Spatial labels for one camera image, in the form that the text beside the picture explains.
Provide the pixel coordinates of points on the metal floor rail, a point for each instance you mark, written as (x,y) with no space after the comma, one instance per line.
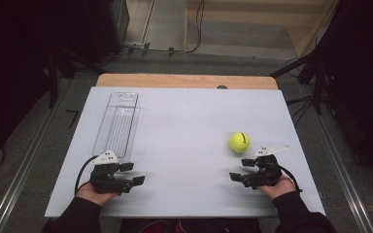
(22,161)
(343,161)

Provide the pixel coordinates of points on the yellow tennis ball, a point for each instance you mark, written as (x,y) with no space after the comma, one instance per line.
(239,141)

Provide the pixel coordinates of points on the person's right hand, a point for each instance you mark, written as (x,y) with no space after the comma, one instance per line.
(280,188)

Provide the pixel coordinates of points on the wooden step platform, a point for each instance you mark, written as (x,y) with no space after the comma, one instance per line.
(255,22)

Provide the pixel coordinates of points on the black metal stand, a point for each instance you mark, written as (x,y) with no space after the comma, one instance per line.
(317,84)
(53,84)

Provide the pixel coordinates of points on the white board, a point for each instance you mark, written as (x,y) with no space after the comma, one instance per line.
(187,155)

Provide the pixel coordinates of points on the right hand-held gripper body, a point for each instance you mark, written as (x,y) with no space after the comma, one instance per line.
(264,173)

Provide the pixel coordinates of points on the black curtain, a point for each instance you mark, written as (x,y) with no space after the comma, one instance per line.
(359,74)
(19,64)

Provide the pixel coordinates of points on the small dark round knob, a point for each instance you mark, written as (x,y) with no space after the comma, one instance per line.
(222,86)

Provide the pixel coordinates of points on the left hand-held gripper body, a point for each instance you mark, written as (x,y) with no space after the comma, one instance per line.
(105,181)

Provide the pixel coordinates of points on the person's left hand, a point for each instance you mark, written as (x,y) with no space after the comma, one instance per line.
(92,194)

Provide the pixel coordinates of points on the wooden table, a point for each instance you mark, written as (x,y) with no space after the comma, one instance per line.
(175,80)

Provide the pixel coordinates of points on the clear plastic tray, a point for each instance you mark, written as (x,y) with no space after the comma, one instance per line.
(118,126)

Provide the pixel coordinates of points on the person's lap dark clothing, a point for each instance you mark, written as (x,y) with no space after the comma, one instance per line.
(187,227)

